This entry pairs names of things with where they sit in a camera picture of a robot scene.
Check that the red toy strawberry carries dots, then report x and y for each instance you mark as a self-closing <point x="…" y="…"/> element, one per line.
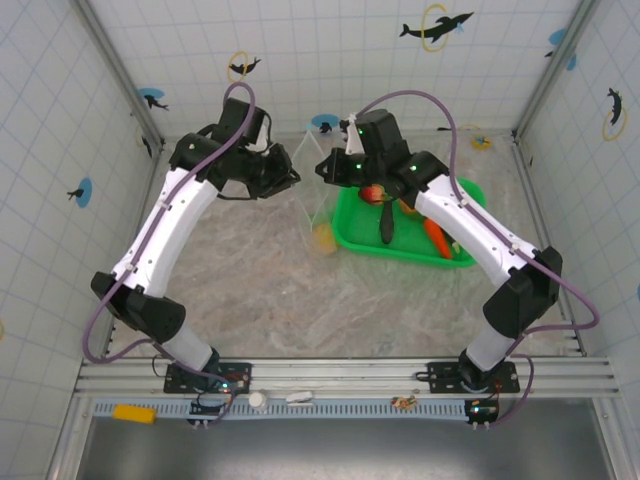
<point x="372" y="195"/>

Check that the clear zip-top bag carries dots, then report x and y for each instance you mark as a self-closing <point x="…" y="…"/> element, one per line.
<point x="316" y="220"/>

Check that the toy orange fruit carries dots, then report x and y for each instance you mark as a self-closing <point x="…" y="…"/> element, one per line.
<point x="324" y="240"/>

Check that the dark toy eggplant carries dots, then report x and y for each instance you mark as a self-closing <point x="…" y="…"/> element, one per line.
<point x="387" y="225"/>

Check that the green plastic basket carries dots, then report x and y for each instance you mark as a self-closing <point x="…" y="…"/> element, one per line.
<point x="365" y="235"/>

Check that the orange toy carrot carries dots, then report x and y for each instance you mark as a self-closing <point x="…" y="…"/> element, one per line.
<point x="439" y="240"/>

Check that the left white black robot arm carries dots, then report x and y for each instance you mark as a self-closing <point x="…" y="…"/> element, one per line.
<point x="165" y="225"/>

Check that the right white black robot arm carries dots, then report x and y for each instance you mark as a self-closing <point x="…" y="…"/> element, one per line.
<point x="475" y="235"/>

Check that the blue disc seal sticker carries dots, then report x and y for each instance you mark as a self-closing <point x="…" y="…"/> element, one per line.
<point x="325" y="121"/>

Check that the yellow disc fish sticker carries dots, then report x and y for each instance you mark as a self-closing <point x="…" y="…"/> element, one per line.
<point x="481" y="142"/>

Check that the blue disc dolphin sticker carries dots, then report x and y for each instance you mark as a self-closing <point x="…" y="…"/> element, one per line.
<point x="151" y="97"/>

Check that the marbled plastic table cover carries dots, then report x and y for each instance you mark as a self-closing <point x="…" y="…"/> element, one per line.
<point x="250" y="325"/>

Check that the blue disc diver sticker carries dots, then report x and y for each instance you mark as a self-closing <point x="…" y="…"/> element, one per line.
<point x="84" y="192"/>

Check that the white plastic clip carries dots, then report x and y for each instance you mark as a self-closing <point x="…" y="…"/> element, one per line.
<point x="299" y="397"/>

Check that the white round cap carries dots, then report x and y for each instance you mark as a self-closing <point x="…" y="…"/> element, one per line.
<point x="258" y="401"/>

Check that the left small circuit board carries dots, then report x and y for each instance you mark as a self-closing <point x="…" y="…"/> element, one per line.
<point x="207" y="409"/>

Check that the small circuit board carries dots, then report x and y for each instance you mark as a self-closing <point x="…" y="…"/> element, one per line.
<point x="482" y="410"/>
<point x="207" y="409"/>

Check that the small colourful trinket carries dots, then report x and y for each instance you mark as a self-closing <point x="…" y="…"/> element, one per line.
<point x="404" y="401"/>

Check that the yellow rectangular block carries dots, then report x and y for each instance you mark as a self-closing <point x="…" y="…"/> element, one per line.
<point x="134" y="414"/>

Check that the right small circuit board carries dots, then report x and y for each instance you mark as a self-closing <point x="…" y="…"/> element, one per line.
<point x="482" y="410"/>

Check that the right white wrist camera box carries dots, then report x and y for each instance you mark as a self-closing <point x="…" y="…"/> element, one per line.
<point x="355" y="145"/>

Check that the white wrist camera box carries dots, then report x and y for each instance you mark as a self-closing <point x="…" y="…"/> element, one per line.
<point x="355" y="145"/>
<point x="260" y="137"/>

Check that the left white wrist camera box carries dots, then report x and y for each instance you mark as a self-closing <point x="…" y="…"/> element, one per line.
<point x="260" y="137"/>

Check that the left aluminium side rail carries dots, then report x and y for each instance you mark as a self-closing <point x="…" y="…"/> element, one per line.
<point x="144" y="200"/>

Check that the aluminium side rail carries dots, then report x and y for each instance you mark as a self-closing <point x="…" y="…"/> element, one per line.
<point x="144" y="200"/>
<point x="531" y="185"/>

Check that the left aluminium frame post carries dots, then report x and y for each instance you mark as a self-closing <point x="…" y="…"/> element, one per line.
<point x="120" y="75"/>

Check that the aluminium frame post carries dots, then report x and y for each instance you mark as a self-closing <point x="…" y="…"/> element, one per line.
<point x="538" y="100"/>
<point x="120" y="75"/>

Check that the right aluminium side rail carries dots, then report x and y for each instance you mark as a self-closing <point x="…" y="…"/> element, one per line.
<point x="531" y="185"/>

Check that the right aluminium frame post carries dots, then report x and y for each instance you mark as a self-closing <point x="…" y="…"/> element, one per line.
<point x="538" y="100"/>

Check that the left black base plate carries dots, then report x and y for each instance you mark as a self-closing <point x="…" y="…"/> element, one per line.
<point x="240" y="375"/>

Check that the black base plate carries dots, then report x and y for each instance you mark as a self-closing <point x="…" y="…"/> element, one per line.
<point x="240" y="375"/>
<point x="440" y="372"/>

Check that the aluminium mounting rail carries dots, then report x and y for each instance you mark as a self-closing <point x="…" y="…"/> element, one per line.
<point x="340" y="372"/>

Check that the blue patches wall sticker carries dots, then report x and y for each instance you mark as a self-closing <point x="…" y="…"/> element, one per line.
<point x="557" y="37"/>

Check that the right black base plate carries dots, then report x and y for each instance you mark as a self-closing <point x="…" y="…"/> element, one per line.
<point x="440" y="372"/>

